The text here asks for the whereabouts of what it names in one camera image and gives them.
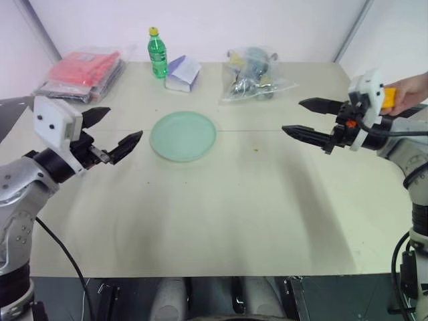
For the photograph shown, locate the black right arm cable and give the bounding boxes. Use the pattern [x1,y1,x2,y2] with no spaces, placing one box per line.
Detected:
[354,108,428,321]

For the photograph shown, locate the grey metal wall post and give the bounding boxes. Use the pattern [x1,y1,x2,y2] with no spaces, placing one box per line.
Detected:
[24,0,64,64]
[332,0,375,64]

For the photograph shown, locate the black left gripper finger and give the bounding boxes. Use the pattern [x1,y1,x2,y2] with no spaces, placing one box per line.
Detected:
[107,130,144,166]
[81,106,112,130]

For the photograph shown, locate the green plastic bottle yellow cap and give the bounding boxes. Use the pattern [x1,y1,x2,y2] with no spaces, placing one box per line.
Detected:
[146,27,169,80]

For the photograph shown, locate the clear bag of toys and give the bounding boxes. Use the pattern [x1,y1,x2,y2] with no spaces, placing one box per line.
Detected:
[218,45,300,106]

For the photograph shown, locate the black metal frame bracket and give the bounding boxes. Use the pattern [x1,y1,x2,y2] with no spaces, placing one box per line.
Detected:
[283,276,312,321]

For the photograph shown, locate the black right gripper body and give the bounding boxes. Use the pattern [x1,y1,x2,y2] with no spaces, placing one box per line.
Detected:
[332,101,365,150]

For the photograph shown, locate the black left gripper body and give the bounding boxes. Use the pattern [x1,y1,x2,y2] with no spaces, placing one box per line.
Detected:
[69,129,112,171]

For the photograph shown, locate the white and purple box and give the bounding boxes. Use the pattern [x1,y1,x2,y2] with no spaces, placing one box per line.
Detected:
[164,54,203,93]

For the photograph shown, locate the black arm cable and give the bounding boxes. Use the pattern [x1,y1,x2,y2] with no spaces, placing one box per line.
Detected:
[354,108,428,321]
[35,216,95,321]

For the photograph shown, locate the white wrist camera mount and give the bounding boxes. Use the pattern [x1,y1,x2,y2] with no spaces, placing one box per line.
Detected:
[347,69,386,152]
[33,95,85,175]

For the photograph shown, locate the pale green round plate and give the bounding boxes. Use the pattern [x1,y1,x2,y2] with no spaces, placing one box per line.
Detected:
[148,110,218,164]

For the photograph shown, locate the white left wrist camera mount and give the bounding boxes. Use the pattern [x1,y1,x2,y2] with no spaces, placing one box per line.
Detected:
[33,95,85,175]

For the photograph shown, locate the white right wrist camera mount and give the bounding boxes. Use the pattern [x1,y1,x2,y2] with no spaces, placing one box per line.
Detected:
[347,69,386,152]

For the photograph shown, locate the dark grey flat panel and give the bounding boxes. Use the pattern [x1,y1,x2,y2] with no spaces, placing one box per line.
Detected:
[0,96,36,145]

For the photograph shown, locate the person's bare hand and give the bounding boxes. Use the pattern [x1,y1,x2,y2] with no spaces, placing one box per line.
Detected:
[387,71,428,117]

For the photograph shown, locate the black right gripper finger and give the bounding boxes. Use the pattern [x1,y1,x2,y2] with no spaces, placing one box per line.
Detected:
[281,124,336,155]
[298,97,343,116]

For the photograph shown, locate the red packs in plastic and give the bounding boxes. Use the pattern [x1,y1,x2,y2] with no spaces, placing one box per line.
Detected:
[33,44,138,103]

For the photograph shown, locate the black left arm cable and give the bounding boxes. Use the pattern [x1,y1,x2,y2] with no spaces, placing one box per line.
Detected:
[35,216,95,321]

